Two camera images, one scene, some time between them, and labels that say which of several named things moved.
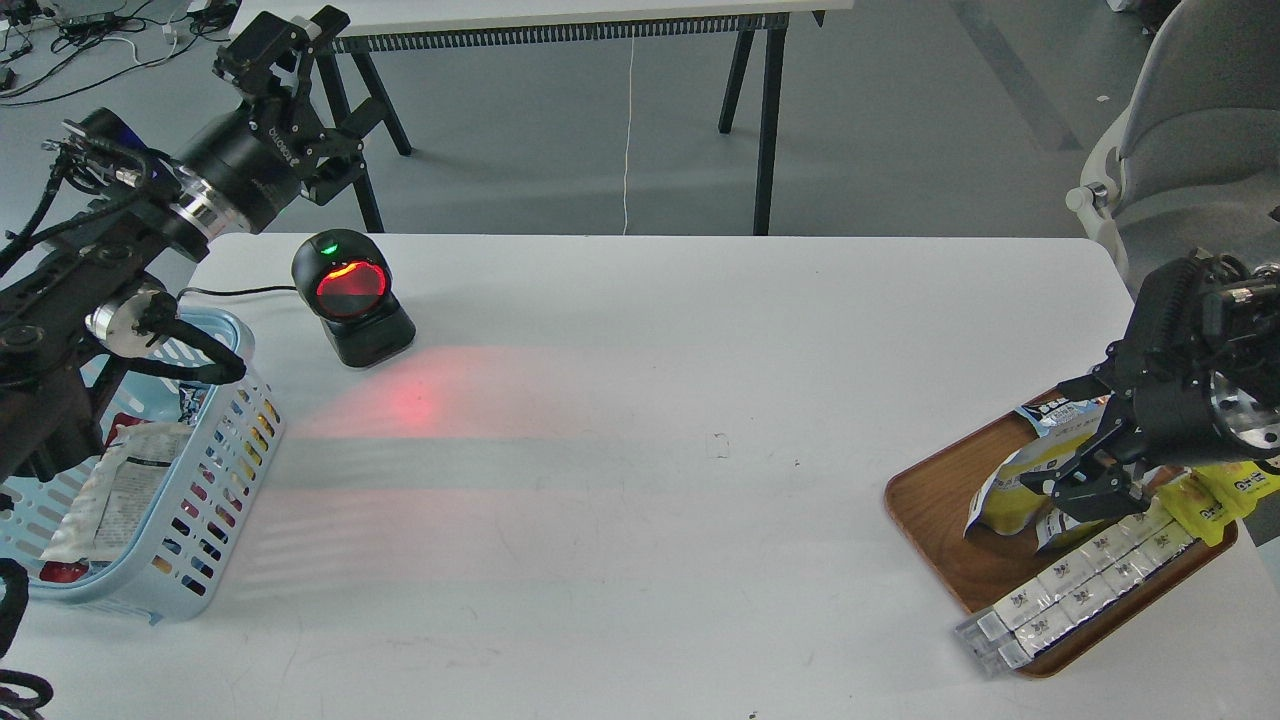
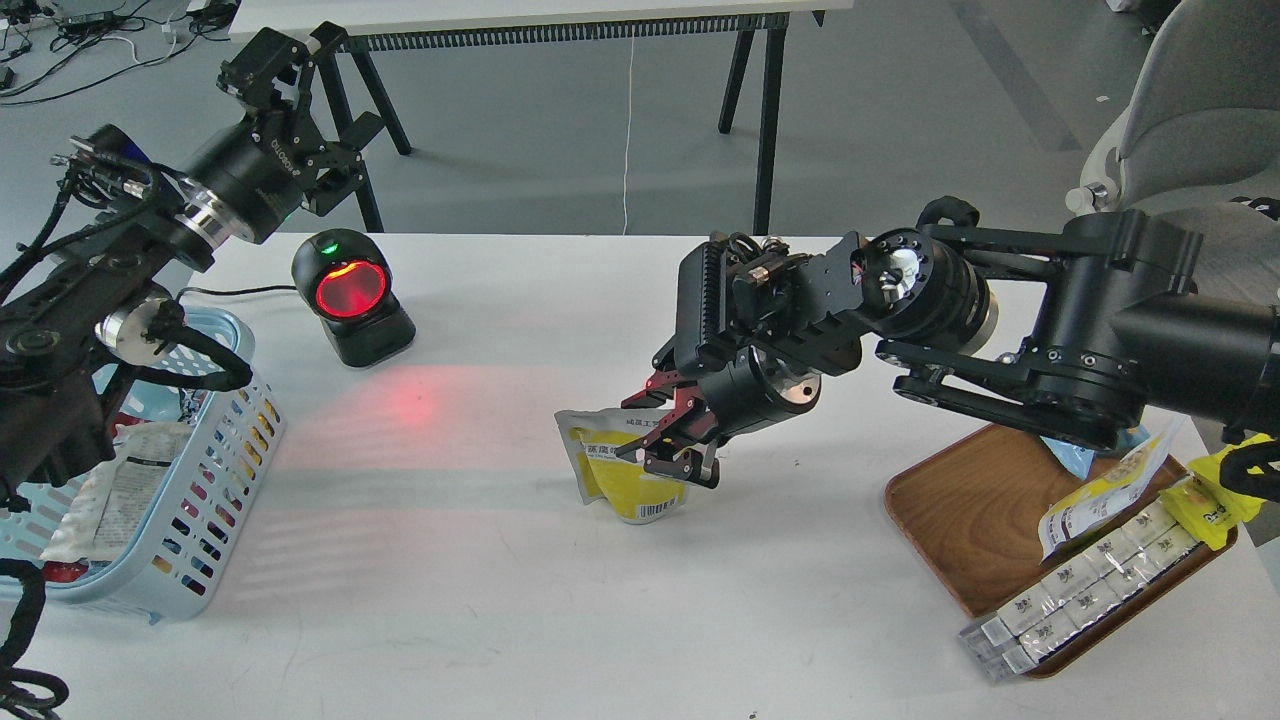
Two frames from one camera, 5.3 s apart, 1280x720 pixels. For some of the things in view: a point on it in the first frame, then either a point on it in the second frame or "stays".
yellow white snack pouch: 1007,504 → 633,494
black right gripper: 1170,420 → 734,399
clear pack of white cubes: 1006,634 stays
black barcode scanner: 345,277 stays
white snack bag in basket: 119,499 stays
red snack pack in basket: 64,572 stays
